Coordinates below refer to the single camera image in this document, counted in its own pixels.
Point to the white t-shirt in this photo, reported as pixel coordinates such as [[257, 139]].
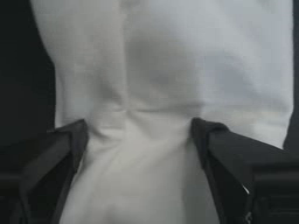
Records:
[[162, 73]]

